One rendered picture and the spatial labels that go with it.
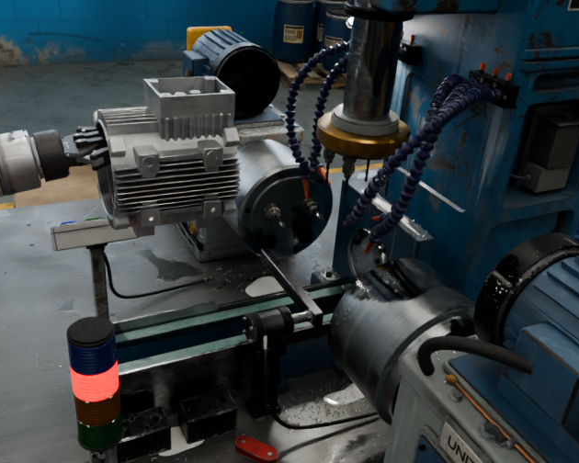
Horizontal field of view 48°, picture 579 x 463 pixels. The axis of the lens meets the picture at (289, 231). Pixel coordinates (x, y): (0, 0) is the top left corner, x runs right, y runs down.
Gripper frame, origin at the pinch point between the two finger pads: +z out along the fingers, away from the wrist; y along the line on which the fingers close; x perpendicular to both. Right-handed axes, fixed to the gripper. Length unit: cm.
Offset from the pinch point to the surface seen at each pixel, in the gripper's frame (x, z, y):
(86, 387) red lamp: 20.0, -22.3, -29.8
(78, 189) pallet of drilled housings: 124, 2, 238
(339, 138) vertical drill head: 7.3, 30.9, -1.5
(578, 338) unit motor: 8, 29, -60
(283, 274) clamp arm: 36.4, 20.1, 1.9
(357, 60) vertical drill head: -5.6, 36.1, 1.2
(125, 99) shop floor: 146, 69, 429
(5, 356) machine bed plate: 53, -36, 24
